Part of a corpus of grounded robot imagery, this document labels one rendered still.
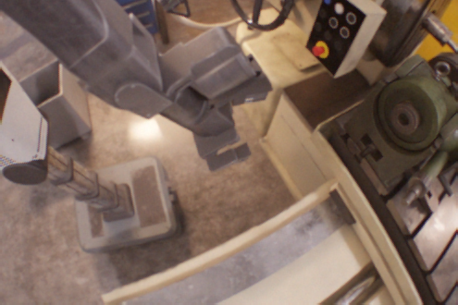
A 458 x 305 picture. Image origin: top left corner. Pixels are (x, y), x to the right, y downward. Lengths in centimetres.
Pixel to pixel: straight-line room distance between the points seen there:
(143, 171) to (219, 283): 87
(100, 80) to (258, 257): 77
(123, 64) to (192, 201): 148
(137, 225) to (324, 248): 99
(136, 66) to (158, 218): 122
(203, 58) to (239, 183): 146
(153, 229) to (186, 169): 55
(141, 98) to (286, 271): 81
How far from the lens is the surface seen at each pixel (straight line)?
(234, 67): 24
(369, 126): 71
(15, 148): 67
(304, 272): 94
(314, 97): 133
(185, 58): 25
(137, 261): 168
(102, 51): 19
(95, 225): 152
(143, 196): 143
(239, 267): 86
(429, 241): 90
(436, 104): 62
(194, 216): 161
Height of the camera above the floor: 159
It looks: 62 degrees down
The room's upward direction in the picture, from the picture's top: 5 degrees clockwise
